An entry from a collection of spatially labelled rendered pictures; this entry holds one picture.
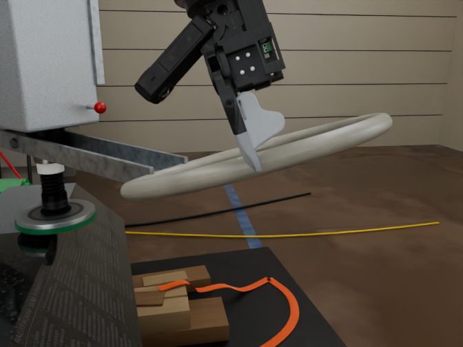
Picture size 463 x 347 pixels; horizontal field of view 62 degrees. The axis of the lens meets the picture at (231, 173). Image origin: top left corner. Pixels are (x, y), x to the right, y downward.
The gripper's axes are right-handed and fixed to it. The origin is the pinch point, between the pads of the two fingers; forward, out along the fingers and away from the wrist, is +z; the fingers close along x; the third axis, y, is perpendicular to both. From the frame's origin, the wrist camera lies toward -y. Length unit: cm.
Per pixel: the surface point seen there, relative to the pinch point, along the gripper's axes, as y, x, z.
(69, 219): -56, 55, 1
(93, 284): -54, 50, 19
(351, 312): 15, 163, 99
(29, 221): -66, 52, -2
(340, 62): 137, 570, -84
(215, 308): -50, 142, 69
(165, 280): -79, 164, 53
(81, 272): -56, 50, 15
